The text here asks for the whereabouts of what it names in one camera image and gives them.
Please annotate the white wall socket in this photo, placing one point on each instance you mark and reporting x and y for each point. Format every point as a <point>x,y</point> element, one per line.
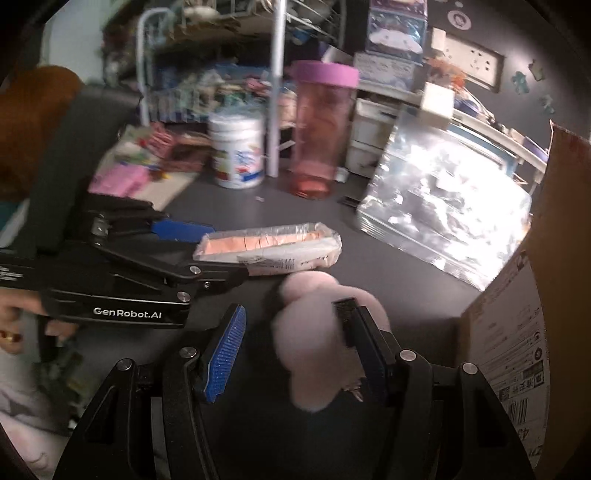
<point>475,62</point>

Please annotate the white charger cube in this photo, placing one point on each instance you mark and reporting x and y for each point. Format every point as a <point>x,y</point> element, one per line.
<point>436,100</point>

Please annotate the plastic pink white packet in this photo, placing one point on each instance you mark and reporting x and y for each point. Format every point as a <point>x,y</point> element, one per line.
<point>277,249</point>

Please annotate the grey white clothing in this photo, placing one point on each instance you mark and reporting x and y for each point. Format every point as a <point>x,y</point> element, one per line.
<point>23,397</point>

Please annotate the small figure wall sticker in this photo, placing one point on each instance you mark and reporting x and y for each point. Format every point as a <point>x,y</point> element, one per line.
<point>535,69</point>
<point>521,84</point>
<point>548,103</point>

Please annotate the blue character box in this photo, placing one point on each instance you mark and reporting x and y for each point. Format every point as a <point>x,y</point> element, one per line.
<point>397,39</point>

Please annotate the white labelled box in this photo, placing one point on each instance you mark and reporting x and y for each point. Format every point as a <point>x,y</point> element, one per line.
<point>383,70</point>

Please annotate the pink patterned box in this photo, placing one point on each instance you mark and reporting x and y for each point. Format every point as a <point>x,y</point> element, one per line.
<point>117,179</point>

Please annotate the white desk organizer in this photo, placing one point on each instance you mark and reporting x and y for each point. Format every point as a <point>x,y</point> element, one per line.
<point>369,134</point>

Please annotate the cardboard box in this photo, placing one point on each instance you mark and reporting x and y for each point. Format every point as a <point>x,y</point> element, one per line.
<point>545,295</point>

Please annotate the pink tumbler purple lid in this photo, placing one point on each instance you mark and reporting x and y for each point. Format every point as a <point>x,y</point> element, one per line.
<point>321,138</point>

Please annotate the round portrait sticker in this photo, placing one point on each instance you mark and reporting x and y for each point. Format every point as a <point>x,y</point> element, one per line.
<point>458,18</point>

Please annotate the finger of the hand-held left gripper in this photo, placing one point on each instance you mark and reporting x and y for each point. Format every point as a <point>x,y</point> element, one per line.
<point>207,276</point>
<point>184,230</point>

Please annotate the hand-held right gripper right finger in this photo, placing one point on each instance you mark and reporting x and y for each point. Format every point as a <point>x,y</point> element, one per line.
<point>369,360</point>

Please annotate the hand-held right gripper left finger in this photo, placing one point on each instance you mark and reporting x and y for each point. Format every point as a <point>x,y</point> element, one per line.
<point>224,355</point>

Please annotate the person's left hand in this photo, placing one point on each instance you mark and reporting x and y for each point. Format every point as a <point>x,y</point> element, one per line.
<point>14,318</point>

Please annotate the pink fluffy puff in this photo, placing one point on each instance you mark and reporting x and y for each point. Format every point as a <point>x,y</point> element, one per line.
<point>304,332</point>

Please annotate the white plastic jar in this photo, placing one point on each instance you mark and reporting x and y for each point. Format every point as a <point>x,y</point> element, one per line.
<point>238,152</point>

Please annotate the stack of clear zip bags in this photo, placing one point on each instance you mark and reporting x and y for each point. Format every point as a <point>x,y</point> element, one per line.
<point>438,207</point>

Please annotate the anime printed box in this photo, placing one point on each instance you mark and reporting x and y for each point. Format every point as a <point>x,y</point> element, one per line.
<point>194,92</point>

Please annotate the reddish brown hair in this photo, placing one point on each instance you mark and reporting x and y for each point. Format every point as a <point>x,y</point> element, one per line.
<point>32,129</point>

